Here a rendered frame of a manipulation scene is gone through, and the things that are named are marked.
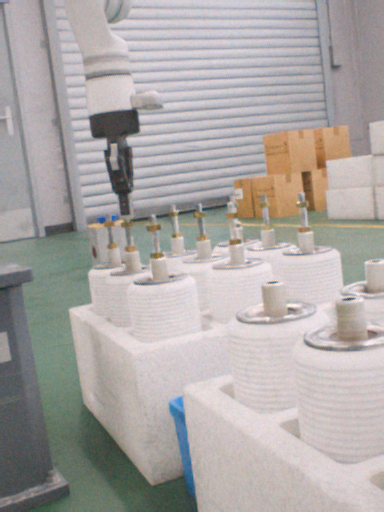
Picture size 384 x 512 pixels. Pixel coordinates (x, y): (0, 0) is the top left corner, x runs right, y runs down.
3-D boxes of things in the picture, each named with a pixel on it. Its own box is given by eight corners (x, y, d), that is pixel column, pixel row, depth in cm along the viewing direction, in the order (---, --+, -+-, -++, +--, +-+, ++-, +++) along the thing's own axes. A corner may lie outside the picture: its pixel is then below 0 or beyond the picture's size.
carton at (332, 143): (352, 164, 495) (348, 125, 491) (327, 168, 484) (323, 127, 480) (327, 167, 521) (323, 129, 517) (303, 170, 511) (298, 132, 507)
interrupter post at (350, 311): (349, 347, 48) (345, 304, 48) (331, 341, 51) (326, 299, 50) (375, 340, 49) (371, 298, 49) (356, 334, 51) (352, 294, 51)
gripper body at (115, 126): (93, 114, 102) (101, 174, 103) (82, 109, 94) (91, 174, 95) (140, 108, 102) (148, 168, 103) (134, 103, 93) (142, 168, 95)
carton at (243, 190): (267, 212, 528) (263, 175, 524) (285, 212, 507) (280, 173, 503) (236, 217, 515) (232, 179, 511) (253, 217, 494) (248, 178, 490)
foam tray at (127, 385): (152, 487, 83) (132, 352, 81) (83, 403, 119) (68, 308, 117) (395, 410, 98) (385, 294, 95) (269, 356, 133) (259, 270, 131)
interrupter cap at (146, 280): (176, 285, 85) (176, 280, 85) (124, 289, 88) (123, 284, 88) (195, 274, 92) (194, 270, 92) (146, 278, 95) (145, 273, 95)
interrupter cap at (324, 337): (341, 362, 45) (340, 353, 45) (285, 342, 52) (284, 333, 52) (426, 339, 48) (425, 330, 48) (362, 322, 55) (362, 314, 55)
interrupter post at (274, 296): (271, 321, 59) (267, 286, 59) (259, 317, 61) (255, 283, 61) (294, 316, 60) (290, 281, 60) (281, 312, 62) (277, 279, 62)
